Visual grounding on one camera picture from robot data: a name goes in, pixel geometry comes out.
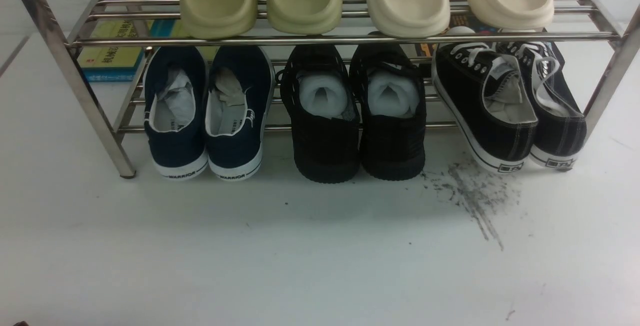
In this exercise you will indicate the black canvas sneaker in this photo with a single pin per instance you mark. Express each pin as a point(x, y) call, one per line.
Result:
point(485, 91)
point(561, 130)

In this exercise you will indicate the stainless steel shoe rack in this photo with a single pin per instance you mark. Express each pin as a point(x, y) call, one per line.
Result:
point(65, 49)

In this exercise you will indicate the black knit sneaker left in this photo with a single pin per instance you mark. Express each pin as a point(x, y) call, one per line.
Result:
point(318, 96)

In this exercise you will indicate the black knit sneaker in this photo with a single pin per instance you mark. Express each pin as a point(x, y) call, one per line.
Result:
point(391, 94)
point(318, 96)

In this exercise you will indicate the black knit sneaker right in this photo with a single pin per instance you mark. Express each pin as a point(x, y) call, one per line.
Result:
point(391, 94)

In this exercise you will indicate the navy canvas shoe right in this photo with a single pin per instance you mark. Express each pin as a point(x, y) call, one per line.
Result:
point(239, 93)

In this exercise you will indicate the navy canvas shoe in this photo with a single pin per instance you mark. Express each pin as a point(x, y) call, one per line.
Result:
point(239, 93)
point(174, 86)

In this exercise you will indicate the navy canvas shoe left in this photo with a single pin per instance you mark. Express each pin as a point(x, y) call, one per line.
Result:
point(174, 86)

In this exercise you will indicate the olive green slipper left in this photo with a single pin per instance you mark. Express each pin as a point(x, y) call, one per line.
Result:
point(216, 19)

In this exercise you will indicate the yellow blue book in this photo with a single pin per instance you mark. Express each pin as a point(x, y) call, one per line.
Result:
point(119, 63)

